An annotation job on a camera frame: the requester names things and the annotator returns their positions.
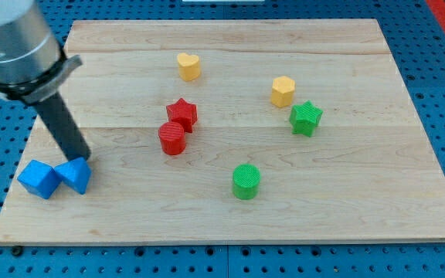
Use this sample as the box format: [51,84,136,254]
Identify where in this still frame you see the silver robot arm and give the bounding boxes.
[0,0,82,105]

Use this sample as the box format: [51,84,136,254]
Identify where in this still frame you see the red star block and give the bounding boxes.
[166,98,198,133]

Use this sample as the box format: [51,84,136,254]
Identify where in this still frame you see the green star block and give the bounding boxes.
[289,100,323,137]

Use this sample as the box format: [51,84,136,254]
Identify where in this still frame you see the wooden board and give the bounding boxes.
[0,19,445,246]

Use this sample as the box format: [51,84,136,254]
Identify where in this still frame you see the green cylinder block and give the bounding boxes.
[233,164,260,200]

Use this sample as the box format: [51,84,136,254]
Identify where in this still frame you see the red cylinder block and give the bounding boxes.
[158,122,186,155]

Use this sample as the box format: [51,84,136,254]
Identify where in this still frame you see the yellow hexagon block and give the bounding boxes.
[270,76,296,108]

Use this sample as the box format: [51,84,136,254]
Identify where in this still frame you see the yellow heart block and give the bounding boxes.
[177,53,202,82]

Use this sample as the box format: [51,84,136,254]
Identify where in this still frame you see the blue triangular block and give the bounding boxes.
[54,157,92,195]

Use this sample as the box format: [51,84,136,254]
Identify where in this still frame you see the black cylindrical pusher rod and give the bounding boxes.
[33,93,91,161]

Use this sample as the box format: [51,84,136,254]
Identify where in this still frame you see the blue cube block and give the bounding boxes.
[17,160,62,199]

